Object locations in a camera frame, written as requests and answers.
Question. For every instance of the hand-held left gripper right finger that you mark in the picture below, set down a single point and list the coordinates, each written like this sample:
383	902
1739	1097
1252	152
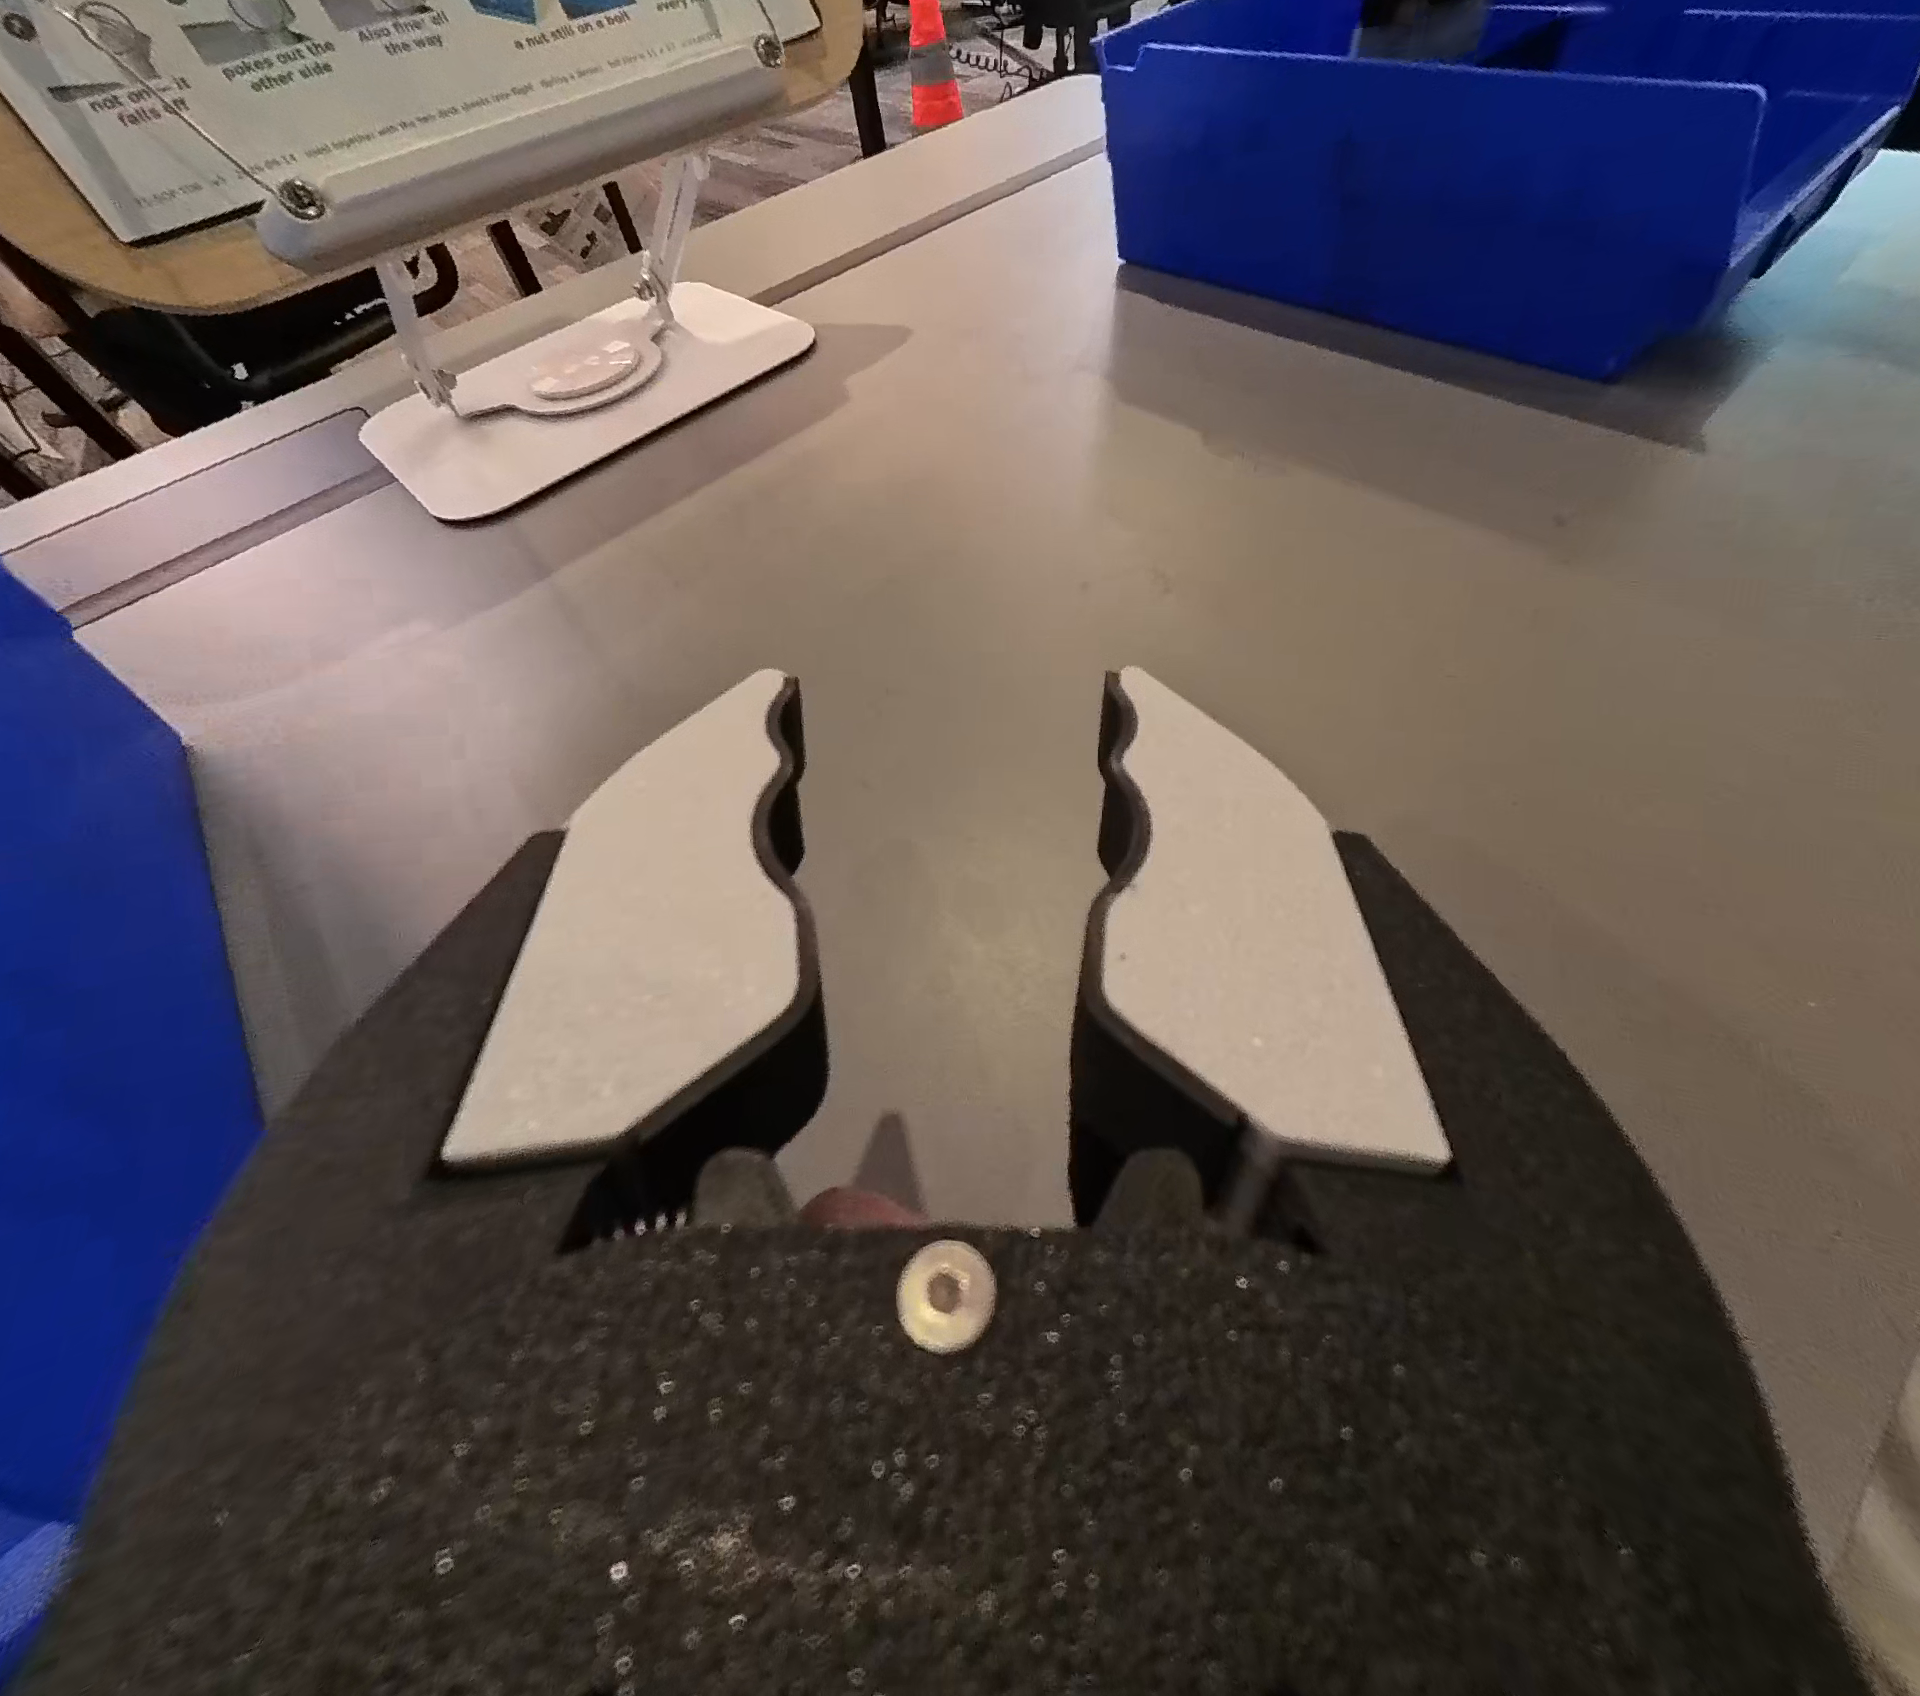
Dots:
1261	975

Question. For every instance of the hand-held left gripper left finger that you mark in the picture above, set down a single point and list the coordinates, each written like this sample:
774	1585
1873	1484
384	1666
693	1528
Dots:
645	961

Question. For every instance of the blue plastic bin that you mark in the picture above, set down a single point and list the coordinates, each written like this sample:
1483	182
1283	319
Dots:
1424	180
105	975

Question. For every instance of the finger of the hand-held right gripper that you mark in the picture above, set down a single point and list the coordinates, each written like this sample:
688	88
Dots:
1424	33

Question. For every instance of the orange traffic cone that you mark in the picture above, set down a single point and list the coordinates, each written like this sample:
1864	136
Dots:
934	60

